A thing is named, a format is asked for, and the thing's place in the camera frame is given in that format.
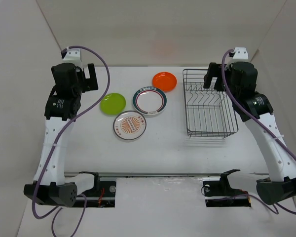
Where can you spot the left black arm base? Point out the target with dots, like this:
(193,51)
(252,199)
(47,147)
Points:
(99,191)

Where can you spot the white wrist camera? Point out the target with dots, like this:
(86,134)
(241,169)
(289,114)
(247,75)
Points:
(72,56)
(239,54)

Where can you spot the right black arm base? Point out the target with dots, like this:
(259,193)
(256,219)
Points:
(218,192)

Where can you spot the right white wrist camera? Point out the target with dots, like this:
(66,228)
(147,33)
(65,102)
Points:
(239,54)

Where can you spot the orange sunburst pattern plate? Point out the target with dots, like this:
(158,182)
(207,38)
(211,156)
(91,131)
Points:
(129,125)

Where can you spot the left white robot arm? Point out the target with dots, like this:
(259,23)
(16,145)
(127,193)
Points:
(49,186)

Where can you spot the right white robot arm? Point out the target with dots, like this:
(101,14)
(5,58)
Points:
(255,110)

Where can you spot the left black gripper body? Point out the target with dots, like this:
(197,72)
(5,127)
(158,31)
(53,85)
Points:
(79,86)

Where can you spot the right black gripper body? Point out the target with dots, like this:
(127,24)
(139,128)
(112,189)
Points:
(232,87)

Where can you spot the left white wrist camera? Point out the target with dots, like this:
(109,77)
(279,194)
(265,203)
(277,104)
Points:
(72,56)

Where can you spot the grey wire dish rack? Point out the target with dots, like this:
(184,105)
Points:
(208,112)

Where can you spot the white plate green red rim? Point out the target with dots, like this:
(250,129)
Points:
(149,100)

